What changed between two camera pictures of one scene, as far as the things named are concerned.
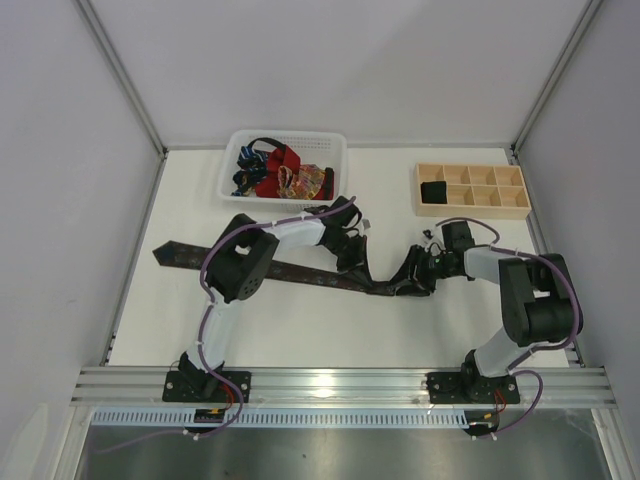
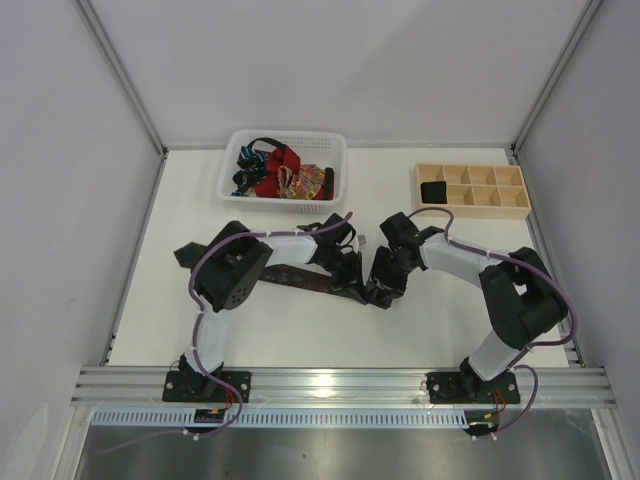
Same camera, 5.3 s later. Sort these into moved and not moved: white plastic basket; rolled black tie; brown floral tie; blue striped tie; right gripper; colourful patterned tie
Moved: right gripper; brown floral tie
Not moved: blue striped tie; white plastic basket; colourful patterned tie; rolled black tie
